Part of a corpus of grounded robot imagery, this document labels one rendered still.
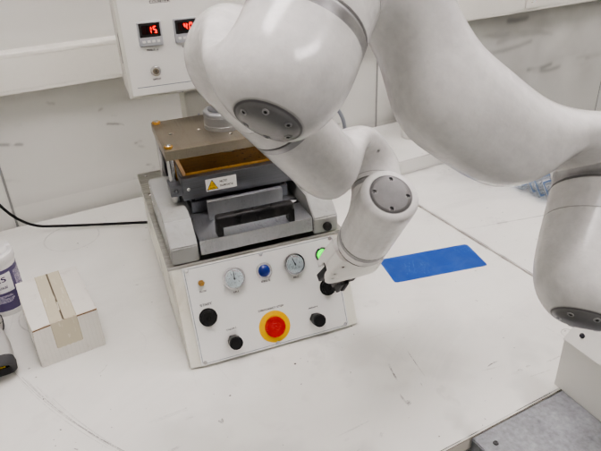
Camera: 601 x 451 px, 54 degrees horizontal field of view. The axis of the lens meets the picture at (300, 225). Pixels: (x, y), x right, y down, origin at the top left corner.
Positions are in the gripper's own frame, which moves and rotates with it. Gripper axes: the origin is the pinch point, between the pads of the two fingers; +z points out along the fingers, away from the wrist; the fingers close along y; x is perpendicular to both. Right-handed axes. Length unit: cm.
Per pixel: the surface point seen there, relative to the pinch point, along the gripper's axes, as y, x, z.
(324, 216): -1.3, -13.1, -0.6
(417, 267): -26.2, -5.1, 19.9
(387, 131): -56, -66, 57
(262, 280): 12.8, -5.4, 5.0
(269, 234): 10.0, -12.2, 0.2
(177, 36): 17, -56, -8
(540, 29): -132, -95, 50
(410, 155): -53, -49, 45
